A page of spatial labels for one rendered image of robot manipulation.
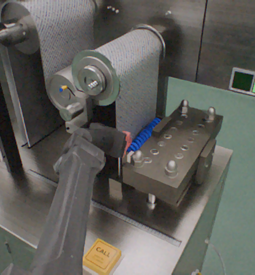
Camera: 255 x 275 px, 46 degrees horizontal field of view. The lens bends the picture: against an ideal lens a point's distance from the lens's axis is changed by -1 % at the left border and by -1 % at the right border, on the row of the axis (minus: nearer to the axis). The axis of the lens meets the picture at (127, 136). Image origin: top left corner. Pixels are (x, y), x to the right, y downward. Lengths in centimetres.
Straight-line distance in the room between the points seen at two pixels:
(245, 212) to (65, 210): 186
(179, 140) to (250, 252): 121
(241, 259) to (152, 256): 121
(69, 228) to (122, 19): 81
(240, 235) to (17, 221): 147
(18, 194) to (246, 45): 80
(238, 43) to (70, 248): 74
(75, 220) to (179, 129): 62
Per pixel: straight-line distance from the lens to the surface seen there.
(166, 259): 80
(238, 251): 199
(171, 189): 78
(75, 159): 54
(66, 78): 84
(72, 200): 44
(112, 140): 74
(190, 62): 100
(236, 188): 234
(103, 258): 77
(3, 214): 94
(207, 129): 99
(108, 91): 75
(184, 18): 97
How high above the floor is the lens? 157
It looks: 36 degrees down
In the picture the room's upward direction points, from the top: straight up
